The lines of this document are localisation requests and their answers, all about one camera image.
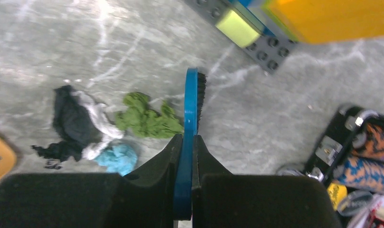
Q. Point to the teal paper scrap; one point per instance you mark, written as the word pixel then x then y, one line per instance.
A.
pixel 118 158

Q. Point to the black poker chip case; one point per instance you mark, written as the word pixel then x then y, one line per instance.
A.
pixel 348 159

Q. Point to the black paper scrap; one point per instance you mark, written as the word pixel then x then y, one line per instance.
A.
pixel 72 123

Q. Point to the yellow blue brick tower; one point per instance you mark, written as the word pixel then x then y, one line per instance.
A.
pixel 316 21

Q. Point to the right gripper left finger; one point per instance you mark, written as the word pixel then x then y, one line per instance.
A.
pixel 140 199

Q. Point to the large green paper scrap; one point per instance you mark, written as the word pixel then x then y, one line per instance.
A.
pixel 145 121

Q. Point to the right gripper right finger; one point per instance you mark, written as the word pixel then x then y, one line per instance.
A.
pixel 221 199

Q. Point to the grey brick baseplate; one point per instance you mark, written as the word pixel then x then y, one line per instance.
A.
pixel 250 27

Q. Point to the long white paper scrap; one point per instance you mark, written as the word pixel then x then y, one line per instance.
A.
pixel 107 131

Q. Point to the blue hand brush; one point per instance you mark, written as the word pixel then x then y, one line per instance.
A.
pixel 194 94

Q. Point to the orange slotted scoop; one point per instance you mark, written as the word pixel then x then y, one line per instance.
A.
pixel 8 156

